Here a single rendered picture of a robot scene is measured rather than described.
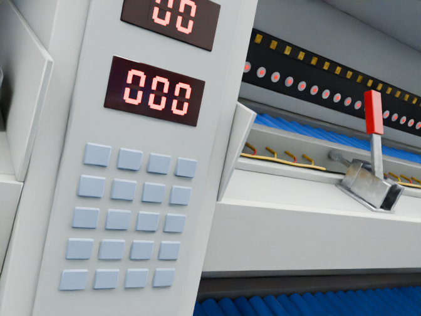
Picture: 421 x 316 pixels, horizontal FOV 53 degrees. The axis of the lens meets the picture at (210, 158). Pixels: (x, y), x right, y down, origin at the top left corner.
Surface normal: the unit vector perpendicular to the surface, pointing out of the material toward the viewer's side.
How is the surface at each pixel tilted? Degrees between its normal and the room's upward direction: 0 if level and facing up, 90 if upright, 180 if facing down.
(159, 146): 90
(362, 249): 107
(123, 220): 90
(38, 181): 90
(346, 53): 90
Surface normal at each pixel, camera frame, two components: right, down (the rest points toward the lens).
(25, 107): -0.81, -0.14
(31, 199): 0.54, 0.15
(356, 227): 0.47, 0.43
